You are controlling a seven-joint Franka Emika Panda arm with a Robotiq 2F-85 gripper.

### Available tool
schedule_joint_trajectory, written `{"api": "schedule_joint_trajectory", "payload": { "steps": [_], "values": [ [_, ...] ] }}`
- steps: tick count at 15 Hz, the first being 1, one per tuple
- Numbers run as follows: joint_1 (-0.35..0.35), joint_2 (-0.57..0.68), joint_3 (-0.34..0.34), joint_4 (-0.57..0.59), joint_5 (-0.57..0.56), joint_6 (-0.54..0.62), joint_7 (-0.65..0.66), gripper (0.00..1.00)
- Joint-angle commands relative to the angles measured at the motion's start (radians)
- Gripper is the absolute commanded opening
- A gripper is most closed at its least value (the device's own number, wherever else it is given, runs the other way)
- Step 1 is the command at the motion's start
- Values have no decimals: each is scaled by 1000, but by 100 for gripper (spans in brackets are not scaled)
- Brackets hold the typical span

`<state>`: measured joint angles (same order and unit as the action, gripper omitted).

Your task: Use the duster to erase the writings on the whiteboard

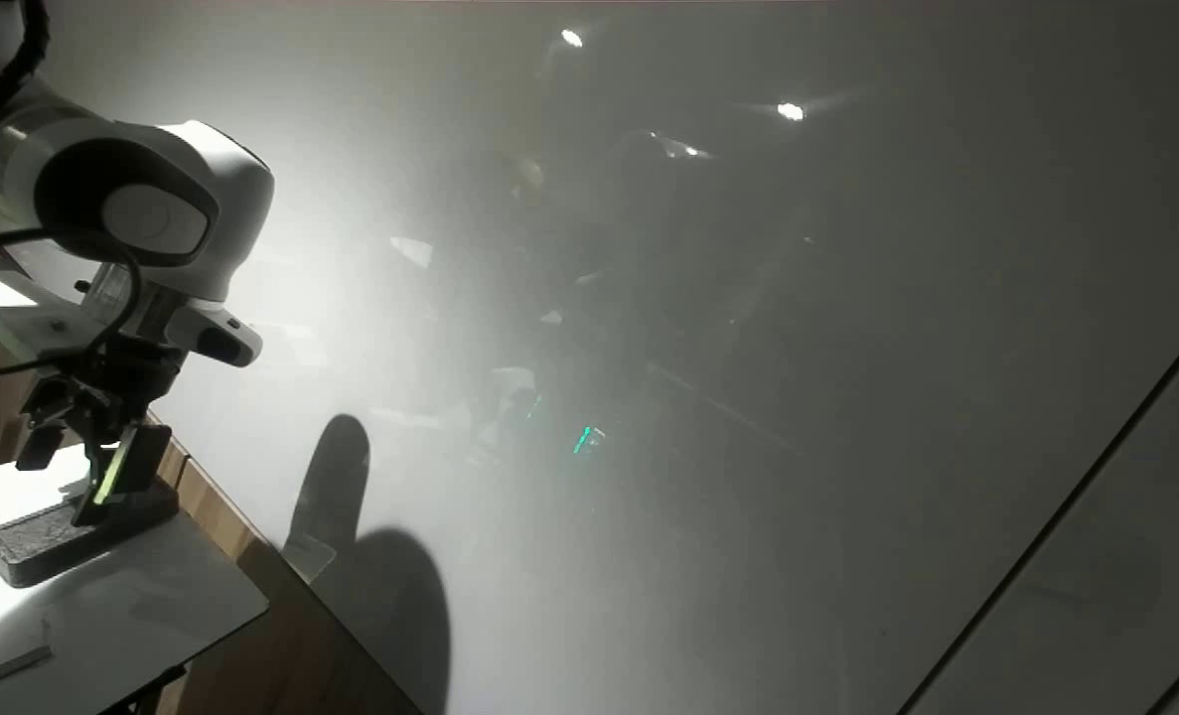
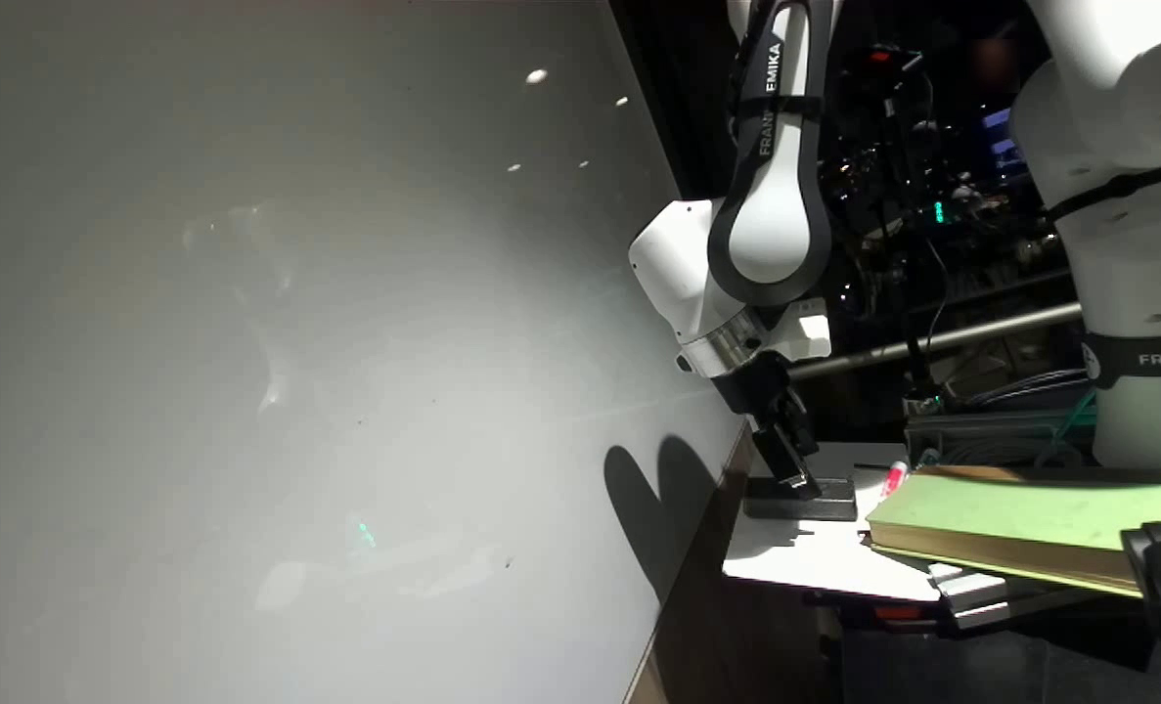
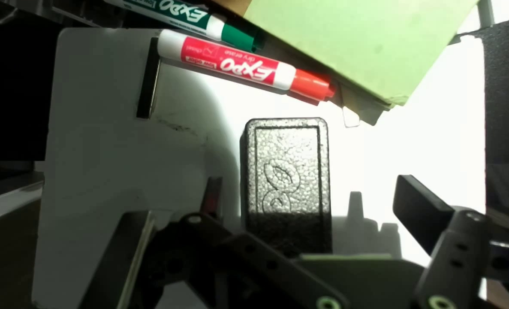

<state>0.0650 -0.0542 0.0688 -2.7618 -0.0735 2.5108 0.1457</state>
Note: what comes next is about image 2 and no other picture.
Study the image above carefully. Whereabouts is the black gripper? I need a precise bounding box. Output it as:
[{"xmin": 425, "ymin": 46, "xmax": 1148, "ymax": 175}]
[{"xmin": 709, "ymin": 350, "xmax": 826, "ymax": 502}]

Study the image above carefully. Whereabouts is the black whiteboard duster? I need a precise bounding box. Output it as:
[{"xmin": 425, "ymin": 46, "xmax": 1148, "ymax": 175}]
[{"xmin": 742, "ymin": 475, "xmax": 859, "ymax": 523}]

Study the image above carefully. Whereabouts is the large whiteboard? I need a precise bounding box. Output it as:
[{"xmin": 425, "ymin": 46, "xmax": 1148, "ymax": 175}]
[{"xmin": 0, "ymin": 0, "xmax": 749, "ymax": 704}]

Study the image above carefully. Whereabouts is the silver metal rod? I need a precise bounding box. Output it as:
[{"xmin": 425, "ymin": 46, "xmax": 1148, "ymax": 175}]
[{"xmin": 785, "ymin": 301, "xmax": 1086, "ymax": 382}]

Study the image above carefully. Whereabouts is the green hardcover book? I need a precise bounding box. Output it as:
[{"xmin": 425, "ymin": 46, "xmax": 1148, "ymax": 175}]
[{"xmin": 864, "ymin": 463, "xmax": 1161, "ymax": 599}]

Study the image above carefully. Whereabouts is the silver metal bracket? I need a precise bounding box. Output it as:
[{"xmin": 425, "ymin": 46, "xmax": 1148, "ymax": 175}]
[{"xmin": 928, "ymin": 561, "xmax": 1043, "ymax": 631}]

